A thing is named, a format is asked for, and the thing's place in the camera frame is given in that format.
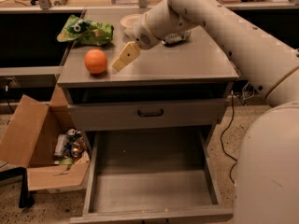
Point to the grey open bottom drawer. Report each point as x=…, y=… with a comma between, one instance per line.
x=152, y=176

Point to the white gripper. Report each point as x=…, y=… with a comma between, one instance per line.
x=144, y=32

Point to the green chip bag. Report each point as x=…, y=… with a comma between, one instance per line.
x=86, y=32

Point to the brown cardboard box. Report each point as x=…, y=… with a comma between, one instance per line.
x=30, y=139

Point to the crushed silver soda can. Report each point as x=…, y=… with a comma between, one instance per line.
x=176, y=38

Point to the grey drawer cabinet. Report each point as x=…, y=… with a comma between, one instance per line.
x=194, y=70

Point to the white paper bowl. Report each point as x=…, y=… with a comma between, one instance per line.
x=128, y=21

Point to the black stool leg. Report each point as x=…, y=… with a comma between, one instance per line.
x=26, y=199

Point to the cans in cardboard box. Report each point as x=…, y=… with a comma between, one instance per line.
x=71, y=149

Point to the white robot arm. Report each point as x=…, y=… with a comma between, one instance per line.
x=267, y=172

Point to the grey middle drawer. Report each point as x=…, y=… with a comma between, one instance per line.
x=143, y=115

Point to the orange ball fruit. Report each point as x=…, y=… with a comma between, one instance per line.
x=95, y=61

